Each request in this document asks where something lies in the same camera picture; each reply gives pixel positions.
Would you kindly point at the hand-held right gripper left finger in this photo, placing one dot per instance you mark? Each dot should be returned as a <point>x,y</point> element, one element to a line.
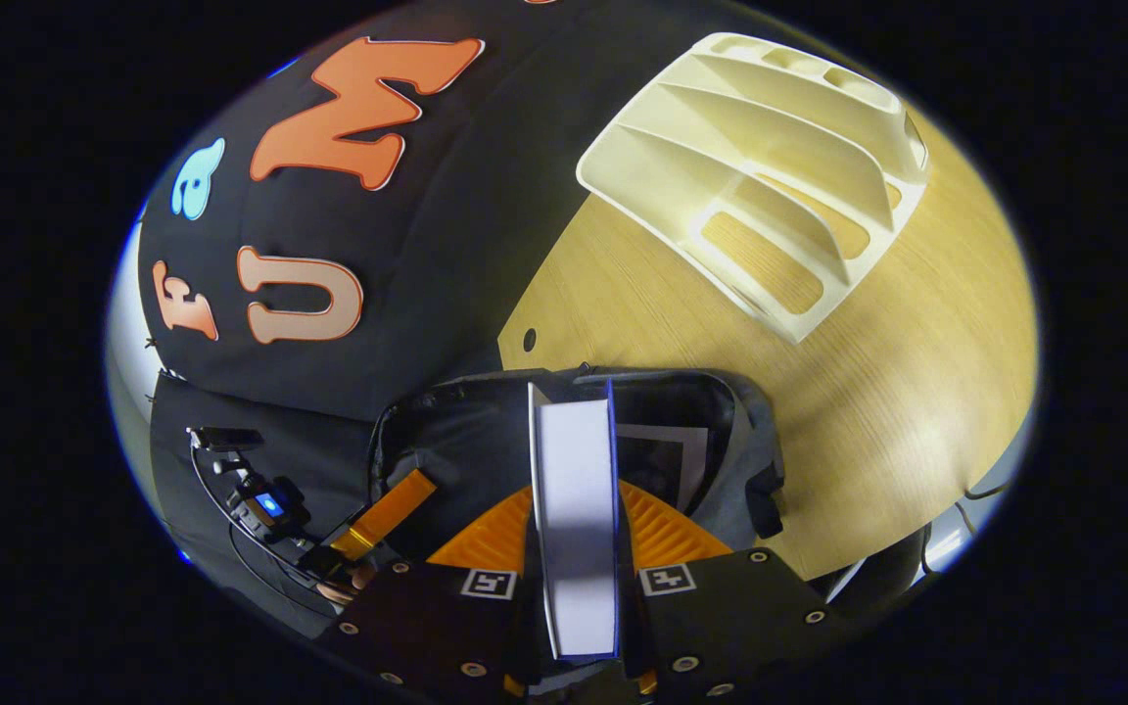
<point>427,627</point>

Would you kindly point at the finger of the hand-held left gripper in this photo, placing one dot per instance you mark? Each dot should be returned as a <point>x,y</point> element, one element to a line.
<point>383,514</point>

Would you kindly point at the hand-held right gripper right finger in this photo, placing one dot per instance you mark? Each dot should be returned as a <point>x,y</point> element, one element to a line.
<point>721,627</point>

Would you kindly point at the grey schoolbag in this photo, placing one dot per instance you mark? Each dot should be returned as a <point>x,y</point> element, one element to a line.
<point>456,441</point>

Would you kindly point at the white portrait cover book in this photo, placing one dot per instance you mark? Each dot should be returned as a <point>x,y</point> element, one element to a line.
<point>667,460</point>

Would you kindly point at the blue cover book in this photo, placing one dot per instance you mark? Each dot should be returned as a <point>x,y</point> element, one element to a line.
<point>574,509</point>

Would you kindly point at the white bookshelf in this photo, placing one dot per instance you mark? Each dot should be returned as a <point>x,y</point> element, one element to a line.
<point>721,127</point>

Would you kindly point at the black backdrop cloth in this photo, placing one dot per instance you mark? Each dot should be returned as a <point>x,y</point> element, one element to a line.
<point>466,245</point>

